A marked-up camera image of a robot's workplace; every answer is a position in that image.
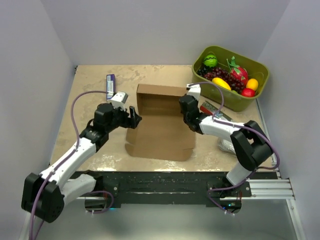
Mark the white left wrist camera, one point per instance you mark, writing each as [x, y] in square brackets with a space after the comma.
[119, 99]

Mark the silver foil pouch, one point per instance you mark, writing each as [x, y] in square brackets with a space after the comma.
[226, 146]

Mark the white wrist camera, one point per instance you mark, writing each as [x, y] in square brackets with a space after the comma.
[193, 89]
[119, 99]

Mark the pink toy dragon fruit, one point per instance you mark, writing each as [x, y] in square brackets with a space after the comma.
[237, 71]

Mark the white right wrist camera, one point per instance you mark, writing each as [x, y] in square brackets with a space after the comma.
[193, 89]

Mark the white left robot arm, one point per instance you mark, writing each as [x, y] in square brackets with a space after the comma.
[46, 194]

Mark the red toothpaste box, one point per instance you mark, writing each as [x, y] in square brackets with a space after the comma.
[208, 108]

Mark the dark purple toy grapes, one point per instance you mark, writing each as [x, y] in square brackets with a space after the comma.
[202, 71]

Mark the purple toothpaste box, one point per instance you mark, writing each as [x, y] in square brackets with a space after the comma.
[110, 86]

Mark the yellow toy mango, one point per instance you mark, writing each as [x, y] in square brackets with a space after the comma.
[252, 84]

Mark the red toy grapes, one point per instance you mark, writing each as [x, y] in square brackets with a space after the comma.
[236, 85]

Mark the red toy apple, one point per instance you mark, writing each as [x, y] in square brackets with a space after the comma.
[248, 92]

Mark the yellow toy banana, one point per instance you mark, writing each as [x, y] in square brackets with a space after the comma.
[220, 82]

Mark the black base frame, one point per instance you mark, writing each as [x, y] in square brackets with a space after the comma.
[114, 189]

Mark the green plastic basket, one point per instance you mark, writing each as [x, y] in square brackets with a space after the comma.
[232, 100]

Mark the brown cardboard box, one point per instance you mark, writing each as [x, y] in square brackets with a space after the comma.
[162, 133]

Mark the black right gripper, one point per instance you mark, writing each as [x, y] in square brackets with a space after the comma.
[196, 101]

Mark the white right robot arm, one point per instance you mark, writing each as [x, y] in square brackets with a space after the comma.
[250, 144]

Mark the green toy watermelon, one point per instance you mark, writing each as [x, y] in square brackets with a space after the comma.
[210, 61]

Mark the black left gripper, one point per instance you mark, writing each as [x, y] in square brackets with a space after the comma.
[128, 122]

